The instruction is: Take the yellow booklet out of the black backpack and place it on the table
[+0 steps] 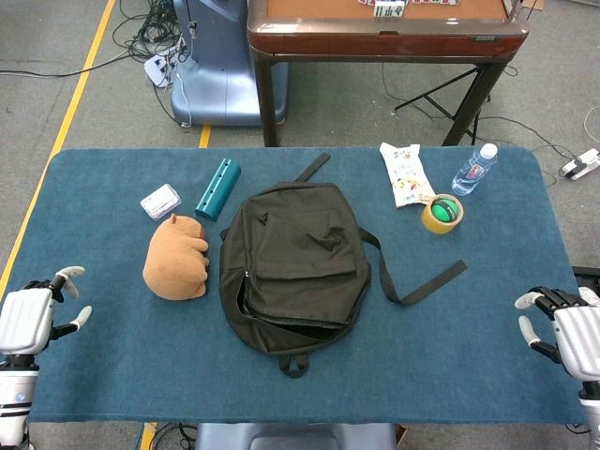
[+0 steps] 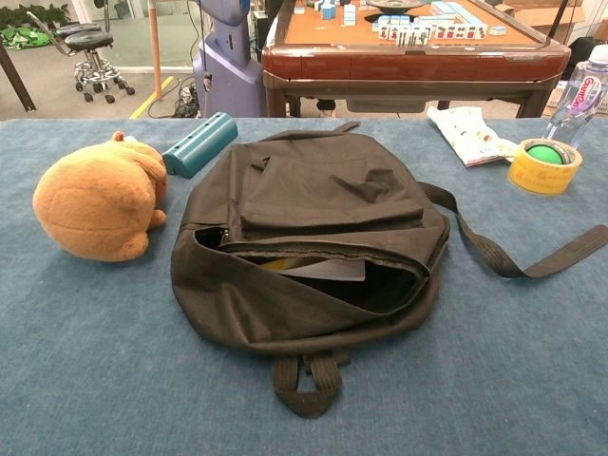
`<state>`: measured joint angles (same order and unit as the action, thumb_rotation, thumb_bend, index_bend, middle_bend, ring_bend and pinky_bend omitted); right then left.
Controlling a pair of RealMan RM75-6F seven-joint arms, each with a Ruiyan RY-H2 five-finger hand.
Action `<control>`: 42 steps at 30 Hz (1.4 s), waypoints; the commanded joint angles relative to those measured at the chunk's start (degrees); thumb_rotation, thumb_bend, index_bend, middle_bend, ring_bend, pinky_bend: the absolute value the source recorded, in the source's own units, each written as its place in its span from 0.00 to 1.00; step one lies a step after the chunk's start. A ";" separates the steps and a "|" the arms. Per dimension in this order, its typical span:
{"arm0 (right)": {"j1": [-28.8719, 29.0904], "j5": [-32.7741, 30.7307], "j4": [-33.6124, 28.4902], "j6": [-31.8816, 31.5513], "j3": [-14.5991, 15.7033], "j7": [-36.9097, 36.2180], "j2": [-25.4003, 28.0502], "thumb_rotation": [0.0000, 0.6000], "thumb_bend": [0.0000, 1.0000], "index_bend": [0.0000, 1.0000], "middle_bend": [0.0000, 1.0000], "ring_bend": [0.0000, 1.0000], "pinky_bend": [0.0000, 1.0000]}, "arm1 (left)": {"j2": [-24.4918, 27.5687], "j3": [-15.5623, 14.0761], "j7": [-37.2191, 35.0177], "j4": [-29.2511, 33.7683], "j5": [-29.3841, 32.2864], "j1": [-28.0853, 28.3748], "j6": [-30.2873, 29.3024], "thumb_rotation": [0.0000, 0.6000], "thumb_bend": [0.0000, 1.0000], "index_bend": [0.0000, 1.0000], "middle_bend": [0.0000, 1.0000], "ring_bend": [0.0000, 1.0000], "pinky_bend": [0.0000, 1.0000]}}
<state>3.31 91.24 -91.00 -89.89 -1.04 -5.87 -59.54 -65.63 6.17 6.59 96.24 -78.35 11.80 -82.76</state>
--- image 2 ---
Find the brown mahjong table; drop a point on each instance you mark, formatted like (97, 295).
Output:
(408, 64)

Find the green ball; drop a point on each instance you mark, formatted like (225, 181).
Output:
(542, 154)

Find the black stool with chrome base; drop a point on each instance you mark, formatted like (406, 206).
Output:
(90, 42)

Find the white printed paper packet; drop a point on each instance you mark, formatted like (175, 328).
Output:
(468, 135)

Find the brown plush toy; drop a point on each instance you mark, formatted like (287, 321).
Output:
(95, 204)

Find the white book with yellow stripe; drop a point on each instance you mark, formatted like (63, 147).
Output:
(328, 270)

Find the dark table leg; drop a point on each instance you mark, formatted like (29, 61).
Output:
(16, 78)

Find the blue table cloth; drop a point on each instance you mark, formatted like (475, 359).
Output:
(95, 356)

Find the row of mahjong tiles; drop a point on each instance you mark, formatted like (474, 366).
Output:
(451, 32)

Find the single blue mahjong tile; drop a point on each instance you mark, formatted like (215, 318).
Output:
(498, 31)

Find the purple blue robot base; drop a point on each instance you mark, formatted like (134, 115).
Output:
(228, 71)

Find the wooden pole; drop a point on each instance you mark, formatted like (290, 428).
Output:
(155, 47)

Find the black fabric backpack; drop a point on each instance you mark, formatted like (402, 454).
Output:
(309, 190)

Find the yellow tape roll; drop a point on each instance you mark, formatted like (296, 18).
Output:
(537, 180)

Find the clear plastic water bottle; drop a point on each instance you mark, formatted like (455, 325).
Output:
(582, 95)

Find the dark round dice dish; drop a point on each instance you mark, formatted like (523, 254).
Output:
(396, 5)

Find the green plants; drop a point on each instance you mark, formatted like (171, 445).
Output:
(33, 15)

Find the teal plastic case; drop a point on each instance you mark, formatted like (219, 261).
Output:
(202, 145)

